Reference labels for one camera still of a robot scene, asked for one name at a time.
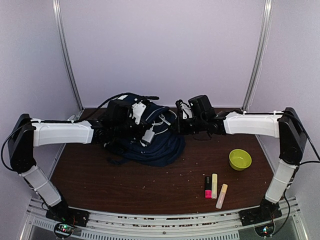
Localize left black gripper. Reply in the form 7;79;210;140
112;117;151;140

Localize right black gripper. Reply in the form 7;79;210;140
168;115;206;135

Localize navy blue student backpack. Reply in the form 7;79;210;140
103;93;186;167

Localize yellow highlighter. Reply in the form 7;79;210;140
211;173;218;199

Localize pink black highlighter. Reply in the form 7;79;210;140
204;176;212;199

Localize pale orange highlighter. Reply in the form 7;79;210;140
215;183;228;209

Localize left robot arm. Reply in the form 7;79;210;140
2;97;149;222

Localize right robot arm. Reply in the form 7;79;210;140
175;95;307;221

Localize light blue bowl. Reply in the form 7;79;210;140
67;114;77;121

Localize lime green plastic bowl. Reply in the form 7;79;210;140
229;149;252;171

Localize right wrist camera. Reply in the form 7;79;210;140
175;99;194;120

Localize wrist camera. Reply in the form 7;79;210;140
129;101;147;125
175;99;194;120

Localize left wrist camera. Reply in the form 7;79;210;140
129;101;147;125

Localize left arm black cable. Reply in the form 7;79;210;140
67;92;160;123

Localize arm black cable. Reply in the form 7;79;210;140
269;112;320;236
67;92;160;123

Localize front aluminium rail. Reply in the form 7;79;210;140
22;199;308;240

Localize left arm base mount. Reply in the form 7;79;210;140
45;208;90;240

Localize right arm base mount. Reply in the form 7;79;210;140
238;206;283;238

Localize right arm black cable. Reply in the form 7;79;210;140
269;112;320;236

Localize right aluminium frame post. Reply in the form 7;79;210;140
242;0;274;111

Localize aluminium frame post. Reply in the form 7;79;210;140
52;0;84;111
242;0;274;111

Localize left aluminium frame post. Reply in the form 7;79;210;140
52;0;84;111

